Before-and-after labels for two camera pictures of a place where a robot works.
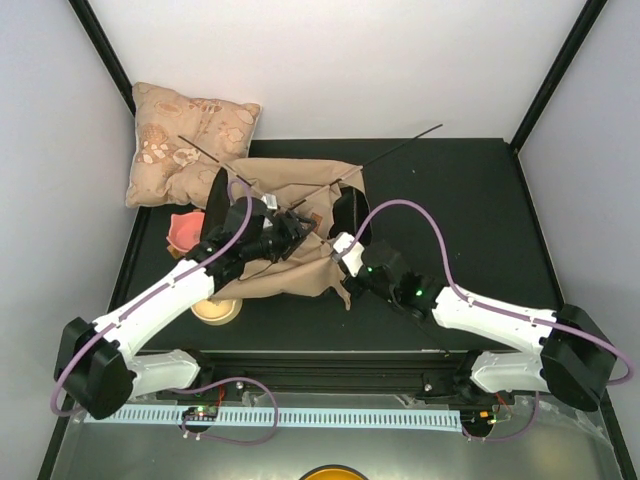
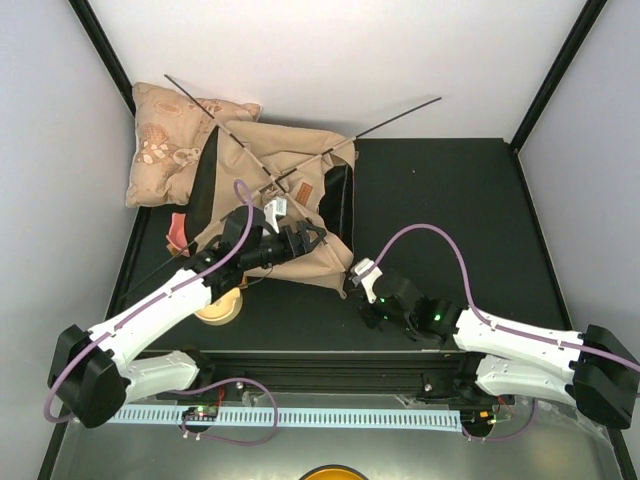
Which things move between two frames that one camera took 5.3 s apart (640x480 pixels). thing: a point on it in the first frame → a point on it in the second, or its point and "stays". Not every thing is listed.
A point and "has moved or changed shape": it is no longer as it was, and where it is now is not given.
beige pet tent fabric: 306,187 has moved or changed shape
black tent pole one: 412,314 → 244,145
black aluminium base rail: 342,371 stays
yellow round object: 334,472 stays
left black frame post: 102,46 stays
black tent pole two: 399,146 → 296,174
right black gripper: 355,291 → 370,319
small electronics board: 200,413 stays
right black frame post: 591,11 stays
